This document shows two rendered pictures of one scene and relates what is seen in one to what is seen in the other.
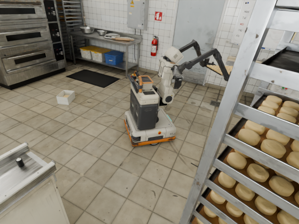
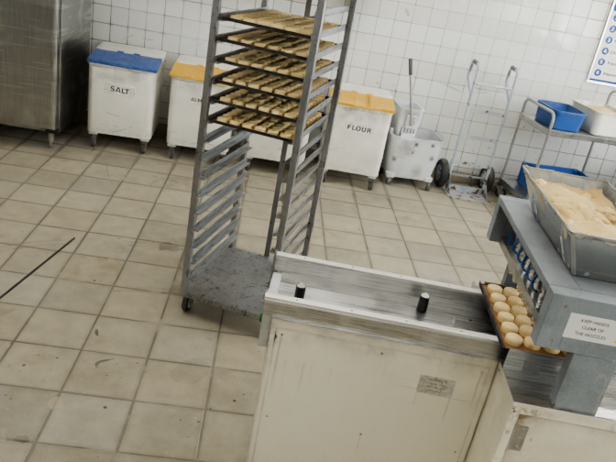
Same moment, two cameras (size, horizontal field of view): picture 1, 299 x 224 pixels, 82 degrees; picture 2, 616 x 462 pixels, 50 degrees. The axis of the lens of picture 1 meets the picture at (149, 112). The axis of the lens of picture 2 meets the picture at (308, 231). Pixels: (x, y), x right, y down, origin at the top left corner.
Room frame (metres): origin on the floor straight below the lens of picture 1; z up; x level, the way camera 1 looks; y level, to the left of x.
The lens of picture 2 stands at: (1.56, 2.38, 1.88)
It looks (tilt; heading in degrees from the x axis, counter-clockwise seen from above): 24 degrees down; 242
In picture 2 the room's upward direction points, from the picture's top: 11 degrees clockwise
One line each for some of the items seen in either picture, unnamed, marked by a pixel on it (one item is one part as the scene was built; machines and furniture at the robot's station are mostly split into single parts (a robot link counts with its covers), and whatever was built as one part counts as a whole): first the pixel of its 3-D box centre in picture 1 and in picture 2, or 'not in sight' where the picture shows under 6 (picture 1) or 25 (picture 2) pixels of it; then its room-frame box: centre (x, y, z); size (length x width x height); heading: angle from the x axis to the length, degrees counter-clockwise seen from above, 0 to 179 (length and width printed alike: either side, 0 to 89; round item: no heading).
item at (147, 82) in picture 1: (145, 82); not in sight; (2.12, 0.09, 0.87); 0.23 x 0.15 x 0.11; 21
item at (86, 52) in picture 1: (90, 52); not in sight; (5.19, 1.92, 0.36); 0.47 x 0.39 x 0.26; 156
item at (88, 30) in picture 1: (87, 30); not in sight; (5.17, 1.93, 0.95); 0.39 x 0.39 x 0.14
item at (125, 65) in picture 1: (105, 50); not in sight; (4.99, 1.41, 0.49); 1.90 x 0.72 x 0.98; 68
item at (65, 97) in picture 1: (66, 97); not in sight; (2.90, 1.64, 0.08); 0.30 x 0.22 x 0.16; 179
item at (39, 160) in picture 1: (41, 167); (269, 308); (0.75, 0.70, 0.77); 0.24 x 0.04 x 0.14; 62
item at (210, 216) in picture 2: not in sight; (222, 207); (0.47, -0.68, 0.51); 0.64 x 0.03 x 0.03; 50
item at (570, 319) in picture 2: not in sight; (557, 294); (-0.02, 1.10, 1.01); 0.72 x 0.33 x 0.34; 62
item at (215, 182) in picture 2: not in sight; (225, 175); (0.47, -0.68, 0.69); 0.64 x 0.03 x 0.03; 50
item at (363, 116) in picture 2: not in sight; (353, 135); (-1.28, -2.50, 0.38); 0.64 x 0.54 x 0.77; 65
